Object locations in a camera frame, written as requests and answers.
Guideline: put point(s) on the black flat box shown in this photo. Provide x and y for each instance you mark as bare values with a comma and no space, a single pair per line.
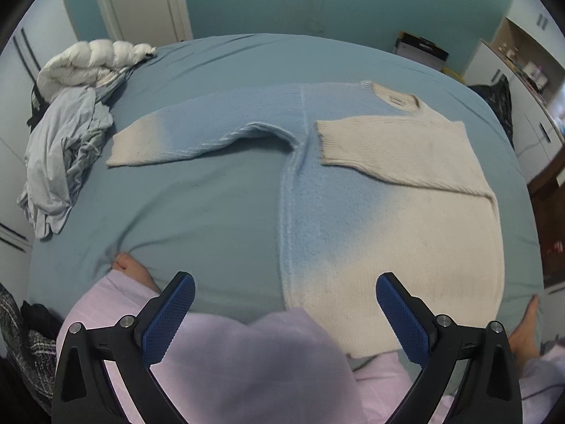
421,48

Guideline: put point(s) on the white door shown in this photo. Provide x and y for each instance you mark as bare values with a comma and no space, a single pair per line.
141,2

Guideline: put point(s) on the black patterned cloth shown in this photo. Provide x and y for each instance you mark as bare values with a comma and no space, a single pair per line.
496,101

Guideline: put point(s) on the black printed cloth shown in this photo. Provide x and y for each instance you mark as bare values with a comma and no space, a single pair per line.
37,106

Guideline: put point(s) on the bed with teal sheet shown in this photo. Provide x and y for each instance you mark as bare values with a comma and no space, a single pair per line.
198,212

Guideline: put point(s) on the person's bare foot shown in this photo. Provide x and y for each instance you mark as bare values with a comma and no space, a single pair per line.
525,333
130,267

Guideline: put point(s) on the white cabinet with open shelf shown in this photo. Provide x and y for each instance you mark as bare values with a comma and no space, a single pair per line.
525,92

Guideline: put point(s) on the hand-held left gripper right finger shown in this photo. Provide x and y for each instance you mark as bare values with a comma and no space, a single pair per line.
401,318

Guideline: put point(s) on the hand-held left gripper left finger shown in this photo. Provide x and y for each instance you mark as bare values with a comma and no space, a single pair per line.
170,318

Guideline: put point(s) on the white puffy duvet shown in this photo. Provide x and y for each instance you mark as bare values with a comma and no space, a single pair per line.
84,64

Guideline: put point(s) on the pale grey crumpled shirt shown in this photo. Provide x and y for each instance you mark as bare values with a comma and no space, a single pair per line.
62,150

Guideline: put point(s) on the black and white plaid cloth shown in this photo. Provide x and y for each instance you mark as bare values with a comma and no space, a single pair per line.
26,349

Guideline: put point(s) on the yellow item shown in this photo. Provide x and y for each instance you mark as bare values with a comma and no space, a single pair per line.
454,75

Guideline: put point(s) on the blue and white knit sweater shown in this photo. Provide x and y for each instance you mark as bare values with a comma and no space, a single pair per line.
353,212

